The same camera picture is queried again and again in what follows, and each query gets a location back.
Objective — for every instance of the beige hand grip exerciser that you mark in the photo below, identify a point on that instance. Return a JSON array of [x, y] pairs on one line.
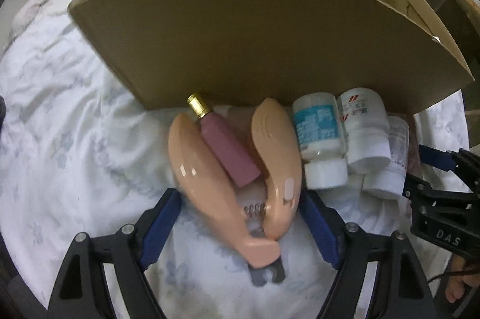
[[250, 219]]

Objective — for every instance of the brown cardboard box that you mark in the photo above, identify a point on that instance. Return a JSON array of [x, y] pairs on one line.
[[243, 51]]

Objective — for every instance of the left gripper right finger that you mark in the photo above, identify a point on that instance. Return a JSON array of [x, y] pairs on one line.
[[321, 221]]

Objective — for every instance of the white bottle teal label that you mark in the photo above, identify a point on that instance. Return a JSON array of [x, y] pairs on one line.
[[321, 141]]

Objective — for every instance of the person's right hand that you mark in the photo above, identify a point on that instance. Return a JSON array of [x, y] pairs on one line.
[[455, 288]]

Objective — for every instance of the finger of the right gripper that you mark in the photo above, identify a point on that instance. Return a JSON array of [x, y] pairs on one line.
[[436, 158], [414, 188]]

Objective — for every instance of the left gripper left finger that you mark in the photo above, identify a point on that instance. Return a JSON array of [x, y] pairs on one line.
[[156, 224]]

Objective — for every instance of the white bottle red logo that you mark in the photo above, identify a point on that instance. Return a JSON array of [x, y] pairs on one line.
[[366, 129]]

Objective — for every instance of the white floral bed sheet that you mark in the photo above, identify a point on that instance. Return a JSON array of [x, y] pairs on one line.
[[78, 153]]

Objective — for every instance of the pink perfume bottle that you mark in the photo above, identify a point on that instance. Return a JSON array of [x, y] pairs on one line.
[[218, 134]]

